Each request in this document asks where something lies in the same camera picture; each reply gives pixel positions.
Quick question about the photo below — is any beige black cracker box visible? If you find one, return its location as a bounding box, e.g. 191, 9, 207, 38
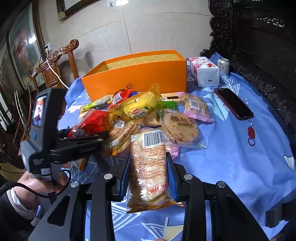
160, 92, 180, 102

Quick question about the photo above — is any carved wooden chair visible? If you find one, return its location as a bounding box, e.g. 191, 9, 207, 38
29, 39, 79, 93

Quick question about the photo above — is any red phone charm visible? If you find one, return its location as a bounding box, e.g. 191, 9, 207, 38
247, 120, 255, 147

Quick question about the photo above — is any green snack packet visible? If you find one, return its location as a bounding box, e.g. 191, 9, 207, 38
155, 101, 178, 118

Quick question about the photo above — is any small red candy packet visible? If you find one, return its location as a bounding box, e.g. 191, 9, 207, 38
108, 89, 132, 108

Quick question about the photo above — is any long biscuit pack with barcode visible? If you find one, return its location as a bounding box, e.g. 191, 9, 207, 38
126, 128, 184, 214

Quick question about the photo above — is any floral tissue pack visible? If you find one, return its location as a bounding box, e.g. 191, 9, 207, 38
189, 57, 220, 87

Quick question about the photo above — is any yellow cake snack bag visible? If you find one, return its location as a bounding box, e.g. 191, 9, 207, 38
108, 83, 161, 121

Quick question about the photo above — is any white drink can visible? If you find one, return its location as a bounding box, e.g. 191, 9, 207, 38
217, 58, 230, 75

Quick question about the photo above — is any red snack packet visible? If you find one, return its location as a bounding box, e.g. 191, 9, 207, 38
67, 110, 114, 138

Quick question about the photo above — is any yellow-green snack packet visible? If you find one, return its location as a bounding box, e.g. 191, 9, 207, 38
80, 94, 112, 112

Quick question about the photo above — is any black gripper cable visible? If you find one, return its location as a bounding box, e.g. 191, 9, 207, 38
0, 169, 72, 199

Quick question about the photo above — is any white charging cable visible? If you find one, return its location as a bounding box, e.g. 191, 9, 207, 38
45, 48, 70, 90

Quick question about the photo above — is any pink small-cookie bag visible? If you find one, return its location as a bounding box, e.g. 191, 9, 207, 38
177, 92, 215, 123

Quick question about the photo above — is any orange cardboard box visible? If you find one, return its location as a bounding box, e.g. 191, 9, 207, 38
81, 50, 187, 101

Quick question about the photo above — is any red-cased smartphone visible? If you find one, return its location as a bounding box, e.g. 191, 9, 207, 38
214, 88, 254, 121

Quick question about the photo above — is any person's left hand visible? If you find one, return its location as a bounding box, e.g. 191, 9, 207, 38
14, 171, 68, 209

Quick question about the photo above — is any wooden picture frame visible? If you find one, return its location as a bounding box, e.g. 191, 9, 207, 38
56, 0, 96, 21

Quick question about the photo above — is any cracker sleeve clear pack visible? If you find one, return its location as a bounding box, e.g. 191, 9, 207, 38
103, 120, 140, 157

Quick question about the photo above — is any framed wall painting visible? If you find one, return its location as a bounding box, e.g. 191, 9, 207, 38
6, 1, 43, 90

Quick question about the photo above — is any round cookie clear pack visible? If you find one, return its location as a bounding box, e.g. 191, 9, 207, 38
159, 108, 207, 149

